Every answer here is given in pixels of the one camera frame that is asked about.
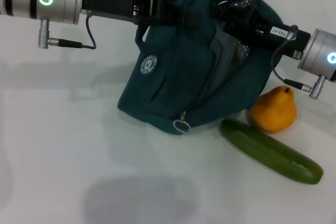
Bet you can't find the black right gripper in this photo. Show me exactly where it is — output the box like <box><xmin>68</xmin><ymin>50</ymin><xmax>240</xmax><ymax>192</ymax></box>
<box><xmin>211</xmin><ymin>0</ymin><xmax>312</xmax><ymax>59</ymax></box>

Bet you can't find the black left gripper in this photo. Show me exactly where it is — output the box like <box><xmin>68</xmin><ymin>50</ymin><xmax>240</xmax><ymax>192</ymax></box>
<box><xmin>79</xmin><ymin>0</ymin><xmax>203</xmax><ymax>29</ymax></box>

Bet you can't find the dark teal insulated bag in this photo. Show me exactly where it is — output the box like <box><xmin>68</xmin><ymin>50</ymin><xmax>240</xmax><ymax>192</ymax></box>
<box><xmin>117</xmin><ymin>0</ymin><xmax>286</xmax><ymax>136</ymax></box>

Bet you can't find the orange pear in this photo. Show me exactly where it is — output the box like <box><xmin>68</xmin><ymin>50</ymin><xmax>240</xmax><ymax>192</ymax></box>
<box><xmin>248</xmin><ymin>85</ymin><xmax>298</xmax><ymax>133</ymax></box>

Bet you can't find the green cucumber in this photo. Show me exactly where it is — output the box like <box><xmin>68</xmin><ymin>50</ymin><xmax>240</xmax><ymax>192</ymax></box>
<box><xmin>219</xmin><ymin>118</ymin><xmax>324</xmax><ymax>185</ymax></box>

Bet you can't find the right arm connector cable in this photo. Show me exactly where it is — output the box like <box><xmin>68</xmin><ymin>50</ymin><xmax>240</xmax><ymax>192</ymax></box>
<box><xmin>271</xmin><ymin>24</ymin><xmax>327</xmax><ymax>100</ymax></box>

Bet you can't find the arm connector cable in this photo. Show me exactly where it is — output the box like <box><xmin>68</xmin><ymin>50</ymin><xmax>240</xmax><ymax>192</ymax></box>
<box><xmin>38</xmin><ymin>14</ymin><xmax>97</xmax><ymax>50</ymax></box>
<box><xmin>271</xmin><ymin>24</ymin><xmax>327</xmax><ymax>100</ymax></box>

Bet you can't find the left arm connector cable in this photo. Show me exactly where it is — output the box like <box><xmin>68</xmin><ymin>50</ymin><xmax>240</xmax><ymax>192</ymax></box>
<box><xmin>38</xmin><ymin>14</ymin><xmax>97</xmax><ymax>50</ymax></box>

